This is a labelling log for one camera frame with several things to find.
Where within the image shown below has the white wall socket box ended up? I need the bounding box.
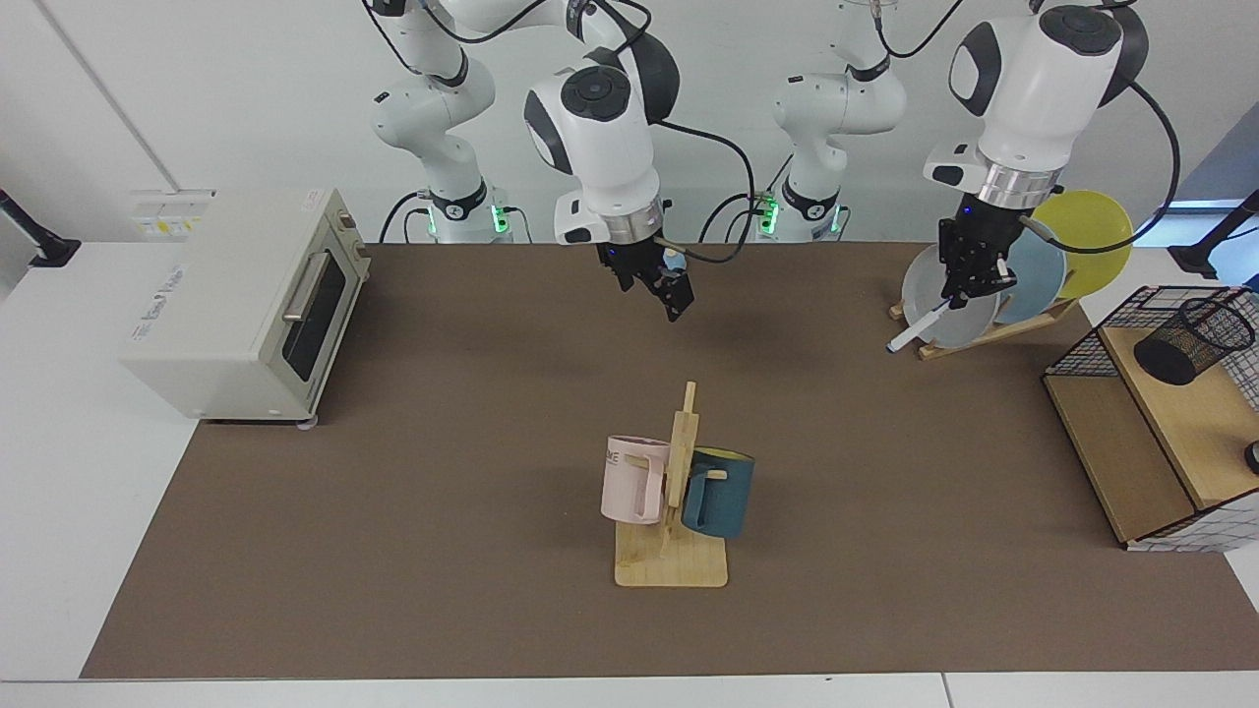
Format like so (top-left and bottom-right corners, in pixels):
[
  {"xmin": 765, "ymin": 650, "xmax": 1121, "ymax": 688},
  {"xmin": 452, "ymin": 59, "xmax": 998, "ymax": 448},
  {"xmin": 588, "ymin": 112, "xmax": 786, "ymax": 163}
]
[{"xmin": 130, "ymin": 189, "xmax": 215, "ymax": 240}]

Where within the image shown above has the wooden plate rack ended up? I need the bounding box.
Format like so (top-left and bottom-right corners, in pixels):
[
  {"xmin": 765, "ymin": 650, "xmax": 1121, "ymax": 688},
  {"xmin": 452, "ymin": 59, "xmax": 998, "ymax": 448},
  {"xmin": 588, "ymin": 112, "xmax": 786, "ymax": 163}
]
[{"xmin": 890, "ymin": 295, "xmax": 1080, "ymax": 361}]

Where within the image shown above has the brown table cloth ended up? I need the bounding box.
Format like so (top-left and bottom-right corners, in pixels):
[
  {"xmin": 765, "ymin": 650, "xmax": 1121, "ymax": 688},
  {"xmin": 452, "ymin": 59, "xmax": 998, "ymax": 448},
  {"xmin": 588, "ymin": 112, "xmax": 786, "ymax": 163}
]
[{"xmin": 81, "ymin": 243, "xmax": 1259, "ymax": 679}]

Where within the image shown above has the pink mug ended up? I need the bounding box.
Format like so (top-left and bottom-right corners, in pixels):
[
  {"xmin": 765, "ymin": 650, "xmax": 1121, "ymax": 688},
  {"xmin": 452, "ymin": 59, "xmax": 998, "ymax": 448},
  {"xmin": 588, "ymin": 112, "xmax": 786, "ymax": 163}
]
[{"xmin": 601, "ymin": 435, "xmax": 672, "ymax": 526}]

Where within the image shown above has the dark teal mug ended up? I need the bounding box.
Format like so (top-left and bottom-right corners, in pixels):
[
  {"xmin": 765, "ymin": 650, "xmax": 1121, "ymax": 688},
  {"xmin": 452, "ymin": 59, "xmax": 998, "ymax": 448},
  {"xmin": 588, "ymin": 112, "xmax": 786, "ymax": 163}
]
[{"xmin": 681, "ymin": 447, "xmax": 756, "ymax": 540}]

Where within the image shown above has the grey plate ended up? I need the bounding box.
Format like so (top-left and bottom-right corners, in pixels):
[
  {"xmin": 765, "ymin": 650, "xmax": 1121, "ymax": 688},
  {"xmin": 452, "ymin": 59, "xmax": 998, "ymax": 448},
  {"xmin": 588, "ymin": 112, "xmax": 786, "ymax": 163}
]
[{"xmin": 902, "ymin": 243, "xmax": 1001, "ymax": 349}]

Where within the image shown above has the black clamp mount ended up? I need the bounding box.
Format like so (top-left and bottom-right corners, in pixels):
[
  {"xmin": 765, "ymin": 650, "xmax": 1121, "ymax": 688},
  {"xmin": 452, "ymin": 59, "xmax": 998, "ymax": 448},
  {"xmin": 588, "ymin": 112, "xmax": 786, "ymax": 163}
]
[
  {"xmin": 1169, "ymin": 189, "xmax": 1259, "ymax": 281},
  {"xmin": 0, "ymin": 189, "xmax": 82, "ymax": 268}
]

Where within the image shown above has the black base cable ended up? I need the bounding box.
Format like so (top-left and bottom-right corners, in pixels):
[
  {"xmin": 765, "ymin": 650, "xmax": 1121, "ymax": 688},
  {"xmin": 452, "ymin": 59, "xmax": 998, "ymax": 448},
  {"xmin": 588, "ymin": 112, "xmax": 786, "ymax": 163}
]
[
  {"xmin": 379, "ymin": 192, "xmax": 434, "ymax": 244},
  {"xmin": 698, "ymin": 152, "xmax": 798, "ymax": 244}
]

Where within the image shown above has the yellow plate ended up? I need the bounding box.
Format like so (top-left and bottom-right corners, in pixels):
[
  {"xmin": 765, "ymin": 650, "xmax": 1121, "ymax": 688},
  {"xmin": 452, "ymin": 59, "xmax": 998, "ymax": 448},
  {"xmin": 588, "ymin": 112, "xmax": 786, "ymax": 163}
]
[{"xmin": 1031, "ymin": 190, "xmax": 1134, "ymax": 300}]

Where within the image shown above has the wooden cup stand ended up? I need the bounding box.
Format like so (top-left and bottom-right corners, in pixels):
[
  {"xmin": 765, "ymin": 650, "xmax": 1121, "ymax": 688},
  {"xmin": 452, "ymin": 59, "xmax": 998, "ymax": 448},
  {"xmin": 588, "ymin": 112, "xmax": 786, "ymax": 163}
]
[{"xmin": 615, "ymin": 382, "xmax": 729, "ymax": 588}]

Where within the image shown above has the pale toaster oven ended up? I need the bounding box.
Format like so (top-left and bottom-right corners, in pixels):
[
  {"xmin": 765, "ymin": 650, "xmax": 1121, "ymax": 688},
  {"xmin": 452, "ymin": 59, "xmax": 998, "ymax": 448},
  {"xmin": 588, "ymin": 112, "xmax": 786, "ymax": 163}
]
[{"xmin": 120, "ymin": 187, "xmax": 373, "ymax": 426}]

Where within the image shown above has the light blue plate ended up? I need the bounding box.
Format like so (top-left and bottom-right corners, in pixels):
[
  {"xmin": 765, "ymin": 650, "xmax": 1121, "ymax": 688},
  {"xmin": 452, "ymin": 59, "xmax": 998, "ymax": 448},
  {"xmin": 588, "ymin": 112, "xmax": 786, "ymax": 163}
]
[{"xmin": 993, "ymin": 231, "xmax": 1068, "ymax": 325}]

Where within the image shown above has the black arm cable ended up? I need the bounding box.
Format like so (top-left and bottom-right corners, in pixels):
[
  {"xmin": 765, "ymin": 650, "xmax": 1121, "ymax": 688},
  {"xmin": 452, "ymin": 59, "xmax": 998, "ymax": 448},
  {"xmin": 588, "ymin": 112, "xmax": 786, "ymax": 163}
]
[
  {"xmin": 362, "ymin": 0, "xmax": 756, "ymax": 265},
  {"xmin": 873, "ymin": 0, "xmax": 1181, "ymax": 255}
]

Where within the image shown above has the wire basket with wooden floor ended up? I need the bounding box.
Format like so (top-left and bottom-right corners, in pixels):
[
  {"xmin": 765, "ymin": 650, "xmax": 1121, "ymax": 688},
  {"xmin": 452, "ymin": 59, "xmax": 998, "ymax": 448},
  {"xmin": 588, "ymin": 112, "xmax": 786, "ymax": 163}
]
[{"xmin": 1043, "ymin": 285, "xmax": 1259, "ymax": 552}]

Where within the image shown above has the black mesh pen holder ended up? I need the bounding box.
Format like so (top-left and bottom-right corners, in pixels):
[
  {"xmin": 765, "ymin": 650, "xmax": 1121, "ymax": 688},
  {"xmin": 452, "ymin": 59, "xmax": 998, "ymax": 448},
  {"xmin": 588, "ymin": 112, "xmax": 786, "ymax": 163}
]
[{"xmin": 1133, "ymin": 297, "xmax": 1257, "ymax": 386}]

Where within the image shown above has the white marker with blue cap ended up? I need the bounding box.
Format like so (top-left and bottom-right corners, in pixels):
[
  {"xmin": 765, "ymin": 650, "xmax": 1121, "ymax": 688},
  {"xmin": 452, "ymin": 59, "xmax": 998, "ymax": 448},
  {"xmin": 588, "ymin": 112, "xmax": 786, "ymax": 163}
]
[{"xmin": 887, "ymin": 298, "xmax": 953, "ymax": 353}]

